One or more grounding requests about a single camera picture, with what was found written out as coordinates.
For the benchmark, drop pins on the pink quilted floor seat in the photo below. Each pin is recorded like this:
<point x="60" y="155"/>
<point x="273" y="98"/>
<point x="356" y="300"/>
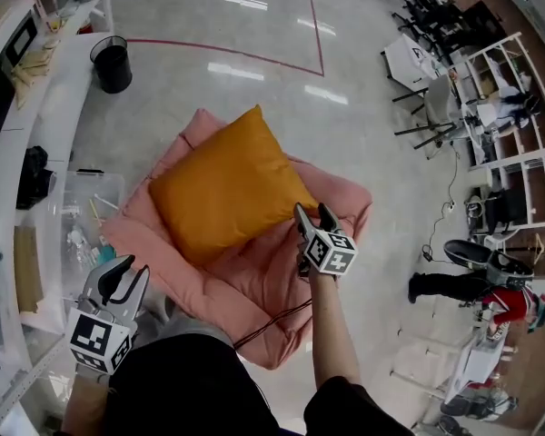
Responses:
<point x="236" y="298"/>

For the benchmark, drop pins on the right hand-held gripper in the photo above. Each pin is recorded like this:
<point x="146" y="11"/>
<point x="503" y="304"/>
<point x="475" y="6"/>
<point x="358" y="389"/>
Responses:
<point x="329" y="254"/>

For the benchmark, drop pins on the black framed storage box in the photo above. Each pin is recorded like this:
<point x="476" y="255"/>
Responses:
<point x="22" y="39"/>

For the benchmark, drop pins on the brown cardboard box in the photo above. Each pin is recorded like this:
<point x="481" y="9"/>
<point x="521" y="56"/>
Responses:
<point x="27" y="270"/>

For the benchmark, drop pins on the person's black clothing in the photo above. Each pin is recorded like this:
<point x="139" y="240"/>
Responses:
<point x="181" y="389"/>

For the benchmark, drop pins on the white table with black legs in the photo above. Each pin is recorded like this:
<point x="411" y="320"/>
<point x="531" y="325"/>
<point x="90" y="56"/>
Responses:
<point x="411" y="62"/>

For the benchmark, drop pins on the clear plastic floor storage box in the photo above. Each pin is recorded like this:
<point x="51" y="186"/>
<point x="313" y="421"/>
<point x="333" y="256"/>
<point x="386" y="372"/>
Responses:
<point x="82" y="216"/>

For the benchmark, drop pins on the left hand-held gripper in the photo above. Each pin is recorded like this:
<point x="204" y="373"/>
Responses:
<point x="95" y="339"/>

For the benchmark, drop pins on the pile of beige slats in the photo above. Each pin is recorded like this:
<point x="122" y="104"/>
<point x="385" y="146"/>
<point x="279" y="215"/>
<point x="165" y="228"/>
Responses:
<point x="32" y="75"/>

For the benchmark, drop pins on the white open bookcase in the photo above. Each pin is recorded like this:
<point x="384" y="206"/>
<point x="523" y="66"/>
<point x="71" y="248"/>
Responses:
<point x="518" y="157"/>

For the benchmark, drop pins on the row of black office chairs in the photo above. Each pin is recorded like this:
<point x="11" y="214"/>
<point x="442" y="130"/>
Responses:
<point x="436" y="12"/>

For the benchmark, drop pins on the person's right forearm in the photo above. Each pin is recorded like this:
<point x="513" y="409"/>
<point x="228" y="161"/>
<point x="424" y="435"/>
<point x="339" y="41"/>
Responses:
<point x="331" y="329"/>

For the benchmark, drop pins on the orange pillow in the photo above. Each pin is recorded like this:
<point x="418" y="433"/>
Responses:
<point x="227" y="184"/>

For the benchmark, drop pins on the black mesh waste bin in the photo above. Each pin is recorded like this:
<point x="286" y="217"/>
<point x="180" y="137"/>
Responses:
<point x="111" y="68"/>

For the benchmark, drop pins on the grey chair with black legs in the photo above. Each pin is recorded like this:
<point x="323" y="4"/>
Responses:
<point x="438" y="98"/>

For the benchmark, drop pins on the black swivel chair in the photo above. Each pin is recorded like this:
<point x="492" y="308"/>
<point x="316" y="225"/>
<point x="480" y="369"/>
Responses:
<point x="504" y="209"/>

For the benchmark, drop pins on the white metal shelving unit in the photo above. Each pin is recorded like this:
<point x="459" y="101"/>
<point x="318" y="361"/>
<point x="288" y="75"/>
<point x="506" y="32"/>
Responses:
<point x="61" y="107"/>

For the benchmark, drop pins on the teal plastic item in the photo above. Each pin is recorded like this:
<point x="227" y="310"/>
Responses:
<point x="105" y="255"/>

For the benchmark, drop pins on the black bag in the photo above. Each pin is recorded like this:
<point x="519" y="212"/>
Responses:
<point x="36" y="180"/>

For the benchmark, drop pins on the person's grey trouser leg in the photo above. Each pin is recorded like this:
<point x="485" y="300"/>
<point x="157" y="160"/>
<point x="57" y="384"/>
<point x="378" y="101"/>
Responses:
<point x="186" y="327"/>

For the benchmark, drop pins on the person's left forearm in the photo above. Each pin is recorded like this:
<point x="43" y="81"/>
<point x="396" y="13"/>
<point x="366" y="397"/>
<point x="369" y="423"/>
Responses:
<point x="84" y="402"/>

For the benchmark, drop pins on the white side table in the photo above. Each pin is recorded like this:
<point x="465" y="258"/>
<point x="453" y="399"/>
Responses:
<point x="477" y="366"/>

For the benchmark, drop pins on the grey wheeled chair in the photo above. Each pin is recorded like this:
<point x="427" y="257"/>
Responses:
<point x="477" y="407"/>

